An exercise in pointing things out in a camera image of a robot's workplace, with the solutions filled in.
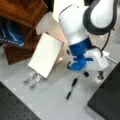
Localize white and blue gripper body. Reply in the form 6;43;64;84
67;38;108;77

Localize white cable with adapter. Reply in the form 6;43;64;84
101;50;120;65

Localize metal binder clips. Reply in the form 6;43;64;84
23;71;42;90

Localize blue book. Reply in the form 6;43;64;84
0;17;24;46

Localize brown wooden shelf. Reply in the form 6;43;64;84
0;0;48;65

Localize black lidded drawer box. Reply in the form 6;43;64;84
88;63;120;120

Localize white spiral notebook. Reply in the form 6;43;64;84
28;33;63;78

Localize black pen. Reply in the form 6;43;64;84
65;78;78;102

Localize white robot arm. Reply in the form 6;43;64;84
53;0;118;77

